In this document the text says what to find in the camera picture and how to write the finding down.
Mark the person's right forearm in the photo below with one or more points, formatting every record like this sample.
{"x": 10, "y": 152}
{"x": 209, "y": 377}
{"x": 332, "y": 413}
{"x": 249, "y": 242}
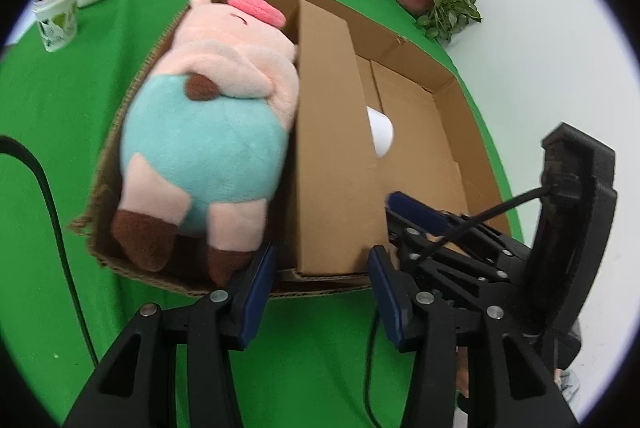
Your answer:
{"x": 567, "y": 383}

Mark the green tablecloth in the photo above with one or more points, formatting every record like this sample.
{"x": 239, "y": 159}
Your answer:
{"x": 50, "y": 108}

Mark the cardboard box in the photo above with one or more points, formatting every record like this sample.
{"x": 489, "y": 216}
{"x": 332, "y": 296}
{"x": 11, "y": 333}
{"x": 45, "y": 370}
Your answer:
{"x": 330, "y": 158}

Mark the green patterned paper cup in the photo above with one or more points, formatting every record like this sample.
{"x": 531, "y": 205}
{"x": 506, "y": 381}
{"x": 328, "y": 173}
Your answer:
{"x": 57, "y": 23}

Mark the white ball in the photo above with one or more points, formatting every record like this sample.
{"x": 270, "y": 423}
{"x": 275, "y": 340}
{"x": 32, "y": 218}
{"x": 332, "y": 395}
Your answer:
{"x": 381, "y": 133}

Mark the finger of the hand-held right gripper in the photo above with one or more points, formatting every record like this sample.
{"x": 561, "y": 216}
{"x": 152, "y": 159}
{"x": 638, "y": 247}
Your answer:
{"x": 415, "y": 208}
{"x": 465, "y": 273}

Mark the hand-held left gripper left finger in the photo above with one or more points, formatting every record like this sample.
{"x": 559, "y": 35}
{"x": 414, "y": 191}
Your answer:
{"x": 255, "y": 303}

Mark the pink pig plush toy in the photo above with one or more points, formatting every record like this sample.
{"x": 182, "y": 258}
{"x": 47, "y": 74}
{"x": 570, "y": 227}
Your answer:
{"x": 200, "y": 148}

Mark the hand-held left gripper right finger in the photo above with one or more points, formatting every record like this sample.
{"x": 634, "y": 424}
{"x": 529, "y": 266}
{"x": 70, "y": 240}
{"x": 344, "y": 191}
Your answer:
{"x": 390, "y": 303}

